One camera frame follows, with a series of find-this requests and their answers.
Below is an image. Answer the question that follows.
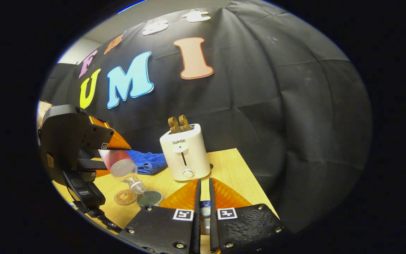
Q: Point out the blue towel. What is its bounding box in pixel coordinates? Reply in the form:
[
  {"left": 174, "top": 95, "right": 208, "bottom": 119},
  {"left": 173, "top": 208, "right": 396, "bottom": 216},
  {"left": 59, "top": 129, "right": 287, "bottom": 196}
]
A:
[{"left": 125, "top": 150, "right": 168, "bottom": 175}]

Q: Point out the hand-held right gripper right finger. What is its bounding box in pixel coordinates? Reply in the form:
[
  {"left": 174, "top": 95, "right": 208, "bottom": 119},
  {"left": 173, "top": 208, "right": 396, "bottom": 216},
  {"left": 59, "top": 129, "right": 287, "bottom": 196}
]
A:
[{"left": 208, "top": 177, "right": 288, "bottom": 254}]

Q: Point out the clear plastic water bottle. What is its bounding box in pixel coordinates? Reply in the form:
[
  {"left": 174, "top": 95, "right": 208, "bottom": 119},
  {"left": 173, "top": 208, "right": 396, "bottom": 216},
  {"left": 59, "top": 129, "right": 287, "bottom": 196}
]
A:
[{"left": 98, "top": 149, "right": 147, "bottom": 194}]

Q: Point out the white teacup lid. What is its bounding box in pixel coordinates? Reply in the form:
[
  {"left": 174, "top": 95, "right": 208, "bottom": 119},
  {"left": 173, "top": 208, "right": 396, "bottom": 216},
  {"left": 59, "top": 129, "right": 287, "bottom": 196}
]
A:
[{"left": 199, "top": 200, "right": 211, "bottom": 236}]

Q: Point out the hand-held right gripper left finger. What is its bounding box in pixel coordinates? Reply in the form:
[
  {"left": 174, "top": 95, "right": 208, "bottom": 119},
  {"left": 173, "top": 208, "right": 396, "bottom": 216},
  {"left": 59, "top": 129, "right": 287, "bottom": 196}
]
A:
[{"left": 118, "top": 178, "right": 202, "bottom": 254}]

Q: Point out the round wooden coaster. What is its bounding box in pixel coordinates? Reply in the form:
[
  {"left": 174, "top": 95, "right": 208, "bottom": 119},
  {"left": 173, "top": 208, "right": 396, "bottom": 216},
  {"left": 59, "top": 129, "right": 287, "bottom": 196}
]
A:
[{"left": 114, "top": 189, "right": 137, "bottom": 206}]

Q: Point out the white toaster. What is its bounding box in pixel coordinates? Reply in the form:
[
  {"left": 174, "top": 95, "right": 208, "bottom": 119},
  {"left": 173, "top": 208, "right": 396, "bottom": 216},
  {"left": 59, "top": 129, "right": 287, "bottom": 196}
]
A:
[{"left": 160, "top": 123, "right": 211, "bottom": 182}]

